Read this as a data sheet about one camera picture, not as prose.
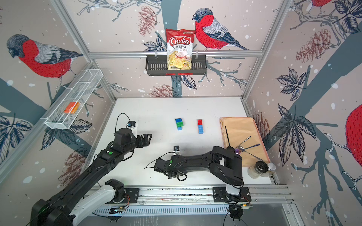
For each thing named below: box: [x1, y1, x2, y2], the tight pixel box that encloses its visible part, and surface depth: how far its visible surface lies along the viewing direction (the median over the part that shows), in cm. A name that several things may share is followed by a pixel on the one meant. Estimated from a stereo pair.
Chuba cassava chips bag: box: [165, 28, 196, 71], surface depth 87 cm
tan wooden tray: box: [219, 116, 271, 168], surface depth 97 cm
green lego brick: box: [175, 121, 184, 128], surface depth 103 cm
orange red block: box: [64, 102, 81, 114], surface depth 73 cm
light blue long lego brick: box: [197, 124, 205, 134], surface depth 100 cm
